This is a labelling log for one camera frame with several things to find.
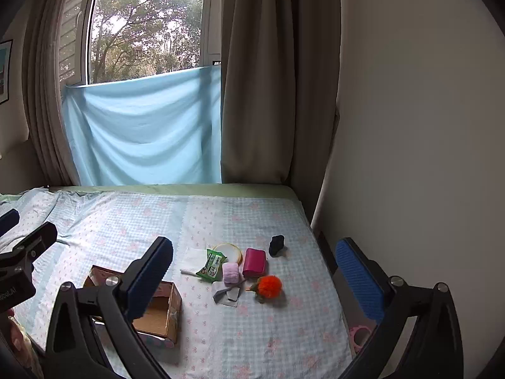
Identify round beige hoop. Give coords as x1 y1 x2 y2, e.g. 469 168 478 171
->
213 243 245 265

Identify pink pouch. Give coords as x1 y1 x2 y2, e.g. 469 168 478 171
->
242 248 268 278

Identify window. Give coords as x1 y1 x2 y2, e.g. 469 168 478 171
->
59 0 222 87

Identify checkered floral blanket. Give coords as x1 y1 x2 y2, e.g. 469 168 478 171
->
0 187 356 379

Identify white tissue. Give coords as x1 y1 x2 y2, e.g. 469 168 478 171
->
179 247 216 275

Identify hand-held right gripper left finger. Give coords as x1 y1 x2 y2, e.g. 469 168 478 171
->
44 236 174 379

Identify louvered window shutter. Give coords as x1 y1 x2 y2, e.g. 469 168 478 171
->
59 0 95 83

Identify grey white cloth piece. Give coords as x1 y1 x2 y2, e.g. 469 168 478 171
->
212 282 242 306

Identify brown curtain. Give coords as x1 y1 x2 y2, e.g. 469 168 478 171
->
219 0 342 186
21 0 105 186

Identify pink plastic object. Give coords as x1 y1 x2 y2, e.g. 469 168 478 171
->
349 324 377 356

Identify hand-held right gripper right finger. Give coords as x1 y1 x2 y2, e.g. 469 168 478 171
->
335 238 464 379

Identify orange fluffy pompom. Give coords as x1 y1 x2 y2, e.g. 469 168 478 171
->
245 275 284 304

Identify black sock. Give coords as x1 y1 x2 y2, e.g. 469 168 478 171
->
269 235 287 257

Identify green snack packet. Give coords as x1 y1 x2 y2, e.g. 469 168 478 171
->
196 249 228 283

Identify green bed sheet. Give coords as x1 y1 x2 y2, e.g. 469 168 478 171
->
0 183 302 203

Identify light blue hanging cloth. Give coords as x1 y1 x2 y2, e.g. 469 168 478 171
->
61 65 223 186

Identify cardboard box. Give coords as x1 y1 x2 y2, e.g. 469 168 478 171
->
83 265 183 349

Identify framed wall picture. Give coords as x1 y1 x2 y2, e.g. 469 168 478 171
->
0 39 14 105

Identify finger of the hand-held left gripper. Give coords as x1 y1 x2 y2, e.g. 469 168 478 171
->
10 221 58 263
0 208 20 238

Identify lilac rolled towel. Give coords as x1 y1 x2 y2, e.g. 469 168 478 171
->
222 262 242 287

